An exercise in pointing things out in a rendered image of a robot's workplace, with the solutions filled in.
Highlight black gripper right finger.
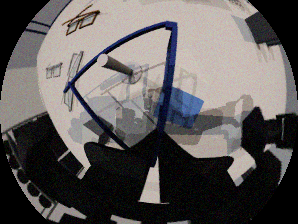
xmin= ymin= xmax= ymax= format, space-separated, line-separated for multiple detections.
xmin=157 ymin=132 xmax=234 ymax=204

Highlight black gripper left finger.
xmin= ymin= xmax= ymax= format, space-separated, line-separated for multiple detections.
xmin=84 ymin=129 xmax=158 ymax=201

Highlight brown glasses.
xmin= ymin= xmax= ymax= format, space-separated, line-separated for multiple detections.
xmin=61 ymin=4 xmax=100 ymax=35

